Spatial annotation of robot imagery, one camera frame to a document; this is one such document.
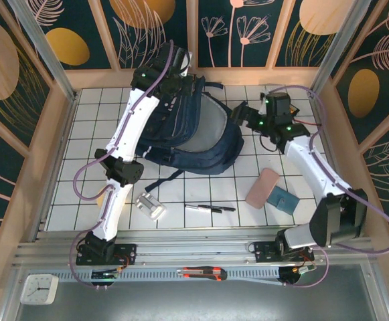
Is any pink pencil case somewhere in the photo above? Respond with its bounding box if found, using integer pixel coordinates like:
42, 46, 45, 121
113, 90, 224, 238
246, 167, 281, 210

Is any black marker pen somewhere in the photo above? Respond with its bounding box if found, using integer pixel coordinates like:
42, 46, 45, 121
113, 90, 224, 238
198, 204, 237, 212

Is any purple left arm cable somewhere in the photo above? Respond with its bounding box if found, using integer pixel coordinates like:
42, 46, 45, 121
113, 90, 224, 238
69, 40, 175, 289

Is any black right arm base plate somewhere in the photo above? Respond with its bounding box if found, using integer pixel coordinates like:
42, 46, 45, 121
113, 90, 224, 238
253, 240, 315, 265

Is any white square clock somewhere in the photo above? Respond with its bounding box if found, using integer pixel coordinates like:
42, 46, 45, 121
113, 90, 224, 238
20, 274, 60, 305

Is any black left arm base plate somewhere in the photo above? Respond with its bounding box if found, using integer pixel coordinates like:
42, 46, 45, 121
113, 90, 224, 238
76, 243, 138, 267

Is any aluminium front rail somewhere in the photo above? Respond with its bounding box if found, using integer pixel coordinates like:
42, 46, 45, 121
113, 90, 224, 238
11, 229, 374, 268

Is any black controller board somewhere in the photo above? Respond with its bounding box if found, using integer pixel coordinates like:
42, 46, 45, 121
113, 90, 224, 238
91, 270, 119, 282
279, 266, 317, 286

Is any red black utility knife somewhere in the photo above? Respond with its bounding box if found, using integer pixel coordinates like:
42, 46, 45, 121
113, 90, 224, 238
176, 266, 228, 282

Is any aluminium corner post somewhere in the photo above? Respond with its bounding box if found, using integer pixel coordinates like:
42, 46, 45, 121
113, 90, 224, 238
6, 0, 80, 103
309, 0, 373, 98

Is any grey slotted cable duct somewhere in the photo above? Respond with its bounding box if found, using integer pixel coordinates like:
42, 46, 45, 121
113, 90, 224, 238
52, 267, 282, 286

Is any silver black pen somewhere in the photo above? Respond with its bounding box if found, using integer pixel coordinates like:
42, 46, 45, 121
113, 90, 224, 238
184, 203, 222, 214

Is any navy blue backpack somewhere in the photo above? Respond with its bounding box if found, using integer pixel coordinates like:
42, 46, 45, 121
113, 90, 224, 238
135, 75, 245, 193

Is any teal snap wallet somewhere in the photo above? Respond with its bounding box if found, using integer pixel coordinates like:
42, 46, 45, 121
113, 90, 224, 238
266, 186, 301, 217

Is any thin red wire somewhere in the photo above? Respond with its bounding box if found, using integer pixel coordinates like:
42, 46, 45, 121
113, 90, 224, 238
294, 116, 325, 128

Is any silver metal hinge block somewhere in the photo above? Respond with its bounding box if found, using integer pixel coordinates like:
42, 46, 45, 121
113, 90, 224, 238
135, 192, 167, 221

